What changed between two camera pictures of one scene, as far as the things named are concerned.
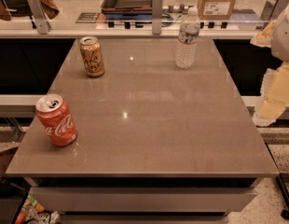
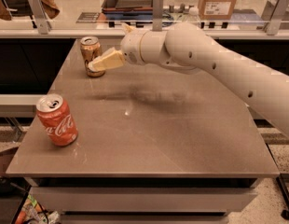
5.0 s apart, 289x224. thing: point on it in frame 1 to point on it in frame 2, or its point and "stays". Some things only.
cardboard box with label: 217,2 stays
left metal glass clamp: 37,13 stays
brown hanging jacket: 48,6 stays
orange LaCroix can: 92,56 stays
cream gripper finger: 264,37 to 127,29
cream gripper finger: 268,108 to 112,58
